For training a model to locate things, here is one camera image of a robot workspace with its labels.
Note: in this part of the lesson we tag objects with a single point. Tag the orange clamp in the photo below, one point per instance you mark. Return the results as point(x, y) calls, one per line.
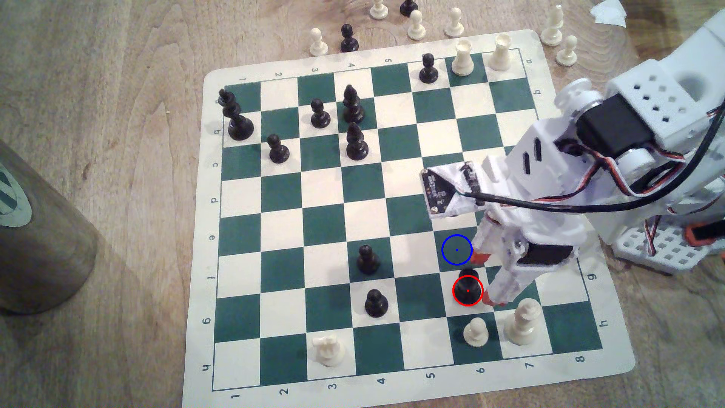
point(705, 233)

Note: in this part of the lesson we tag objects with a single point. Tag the white rook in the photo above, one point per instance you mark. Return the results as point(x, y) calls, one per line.
point(499, 54)
point(463, 59)

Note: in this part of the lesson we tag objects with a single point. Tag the brown cylinder with round logo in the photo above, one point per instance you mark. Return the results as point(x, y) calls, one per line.
point(39, 243)

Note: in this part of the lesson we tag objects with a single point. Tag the white knight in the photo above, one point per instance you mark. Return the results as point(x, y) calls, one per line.
point(328, 350)

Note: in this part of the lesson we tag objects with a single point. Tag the white king chess piece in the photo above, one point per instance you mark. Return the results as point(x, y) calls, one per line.
point(524, 326)

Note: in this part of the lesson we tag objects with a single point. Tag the white perforated arm base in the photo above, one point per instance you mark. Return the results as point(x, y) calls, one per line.
point(668, 252)

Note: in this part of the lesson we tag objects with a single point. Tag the white pawn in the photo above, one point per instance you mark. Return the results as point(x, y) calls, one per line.
point(379, 9)
point(453, 25)
point(318, 44)
point(476, 334)
point(567, 53)
point(416, 27)

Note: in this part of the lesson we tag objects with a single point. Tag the white bishop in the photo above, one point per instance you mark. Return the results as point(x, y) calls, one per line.
point(552, 28)

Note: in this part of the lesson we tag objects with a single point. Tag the black pawn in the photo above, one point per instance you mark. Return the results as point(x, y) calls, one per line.
point(408, 7)
point(468, 286)
point(278, 152)
point(428, 71)
point(320, 116)
point(376, 305)
point(368, 262)
point(349, 41)

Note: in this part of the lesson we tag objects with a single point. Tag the black bishop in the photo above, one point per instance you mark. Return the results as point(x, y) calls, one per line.
point(353, 107)
point(357, 144)

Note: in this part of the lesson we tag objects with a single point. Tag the green and white chess mat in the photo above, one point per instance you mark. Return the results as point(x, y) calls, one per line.
point(283, 226)

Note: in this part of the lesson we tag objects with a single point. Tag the bare camera circuit board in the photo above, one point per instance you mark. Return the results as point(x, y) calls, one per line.
point(444, 190)

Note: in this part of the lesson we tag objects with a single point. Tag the black king piece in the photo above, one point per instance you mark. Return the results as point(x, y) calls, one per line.
point(239, 126)

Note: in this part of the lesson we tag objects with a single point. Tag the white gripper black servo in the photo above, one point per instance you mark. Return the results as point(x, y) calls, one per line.
point(543, 255)

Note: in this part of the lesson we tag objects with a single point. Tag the white paper scrap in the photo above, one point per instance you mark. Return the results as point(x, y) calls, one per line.
point(609, 12)

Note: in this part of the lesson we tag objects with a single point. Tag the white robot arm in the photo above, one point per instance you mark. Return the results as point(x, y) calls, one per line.
point(651, 96)

